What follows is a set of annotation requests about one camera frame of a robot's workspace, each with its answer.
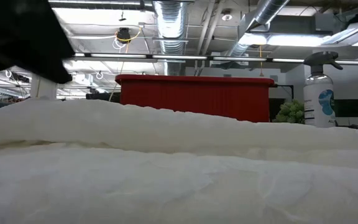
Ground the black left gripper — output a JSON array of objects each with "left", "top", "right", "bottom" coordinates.
[{"left": 0, "top": 0, "right": 76, "bottom": 84}]

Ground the white garment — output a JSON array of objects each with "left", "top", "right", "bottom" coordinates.
[{"left": 0, "top": 98, "right": 358, "bottom": 224}]

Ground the red plastic laundry bin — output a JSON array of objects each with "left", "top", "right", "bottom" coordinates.
[{"left": 115, "top": 73, "right": 275, "bottom": 123}]

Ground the long ceiling light strip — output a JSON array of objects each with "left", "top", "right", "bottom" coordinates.
[{"left": 73, "top": 52, "right": 358, "bottom": 66}]

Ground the small potted succulent plant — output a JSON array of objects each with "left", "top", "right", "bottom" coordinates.
[{"left": 273, "top": 99, "right": 306, "bottom": 124}]

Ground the clear spray bottle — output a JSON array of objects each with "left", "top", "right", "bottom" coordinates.
[{"left": 303, "top": 51, "right": 344, "bottom": 128}]

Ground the yellow cable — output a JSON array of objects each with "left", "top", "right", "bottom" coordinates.
[{"left": 108, "top": 60, "right": 126, "bottom": 102}]

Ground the black ceiling dome camera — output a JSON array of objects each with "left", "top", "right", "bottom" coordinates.
[{"left": 116, "top": 27, "right": 132, "bottom": 44}]

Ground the ribbed silver round duct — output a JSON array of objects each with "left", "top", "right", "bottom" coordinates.
[{"left": 154, "top": 0, "right": 188, "bottom": 75}]

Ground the silver ventilation duct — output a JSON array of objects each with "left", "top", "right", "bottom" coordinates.
[{"left": 228, "top": 0, "right": 290, "bottom": 57}]

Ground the black wall monitor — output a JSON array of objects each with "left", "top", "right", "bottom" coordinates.
[{"left": 335, "top": 98, "right": 358, "bottom": 118}]

